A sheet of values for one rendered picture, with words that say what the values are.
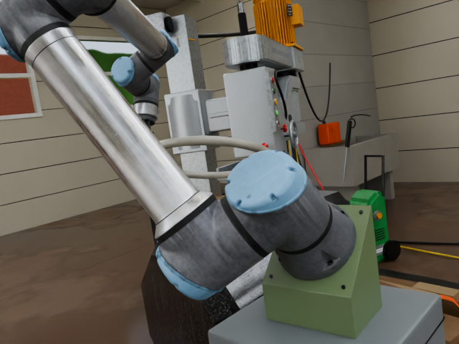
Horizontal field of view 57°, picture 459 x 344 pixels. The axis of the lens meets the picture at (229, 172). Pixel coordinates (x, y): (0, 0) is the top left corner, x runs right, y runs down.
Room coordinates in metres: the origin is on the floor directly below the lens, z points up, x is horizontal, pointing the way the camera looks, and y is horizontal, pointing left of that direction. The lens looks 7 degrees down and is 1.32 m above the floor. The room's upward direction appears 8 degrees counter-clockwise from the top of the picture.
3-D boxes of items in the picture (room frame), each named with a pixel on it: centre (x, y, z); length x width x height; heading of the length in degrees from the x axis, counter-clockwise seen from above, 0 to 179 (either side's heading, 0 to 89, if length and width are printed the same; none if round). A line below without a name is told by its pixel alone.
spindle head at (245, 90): (2.22, -0.20, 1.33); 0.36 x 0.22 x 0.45; 158
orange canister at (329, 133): (5.37, -1.36, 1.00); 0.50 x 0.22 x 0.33; 136
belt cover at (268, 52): (2.47, -0.30, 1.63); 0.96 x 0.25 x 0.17; 158
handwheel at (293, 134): (2.21, -0.33, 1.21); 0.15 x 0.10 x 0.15; 158
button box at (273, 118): (2.04, -0.25, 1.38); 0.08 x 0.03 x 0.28; 158
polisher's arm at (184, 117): (2.90, 0.01, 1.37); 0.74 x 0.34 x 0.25; 71
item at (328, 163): (5.31, -1.59, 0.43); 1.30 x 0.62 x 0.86; 136
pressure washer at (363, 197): (3.46, -1.09, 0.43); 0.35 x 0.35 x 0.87; 24
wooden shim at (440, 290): (2.45, -1.14, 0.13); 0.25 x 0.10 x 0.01; 39
